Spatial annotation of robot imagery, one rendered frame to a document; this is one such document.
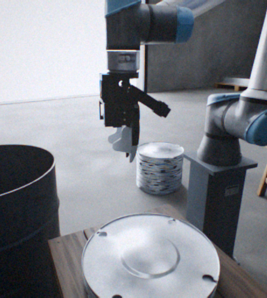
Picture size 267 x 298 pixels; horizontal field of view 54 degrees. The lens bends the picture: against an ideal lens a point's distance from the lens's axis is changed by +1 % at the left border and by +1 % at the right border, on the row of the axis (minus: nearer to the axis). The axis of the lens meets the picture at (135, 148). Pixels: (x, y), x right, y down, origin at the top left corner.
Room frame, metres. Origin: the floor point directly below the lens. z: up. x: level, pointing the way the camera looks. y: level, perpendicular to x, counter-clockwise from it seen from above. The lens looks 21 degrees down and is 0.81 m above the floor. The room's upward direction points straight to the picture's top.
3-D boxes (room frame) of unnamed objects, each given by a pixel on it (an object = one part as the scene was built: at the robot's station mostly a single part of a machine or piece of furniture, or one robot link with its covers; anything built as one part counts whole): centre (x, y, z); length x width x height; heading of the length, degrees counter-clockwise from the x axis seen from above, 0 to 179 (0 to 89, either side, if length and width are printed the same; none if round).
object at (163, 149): (1.50, -0.16, 0.24); 0.29 x 0.29 x 0.01
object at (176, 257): (0.45, -0.03, 0.40); 0.29 x 0.29 x 0.01
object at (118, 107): (0.59, 0.03, 0.71); 0.09 x 0.08 x 0.12; 107
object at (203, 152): (0.86, -0.30, 0.50); 0.15 x 0.15 x 0.10
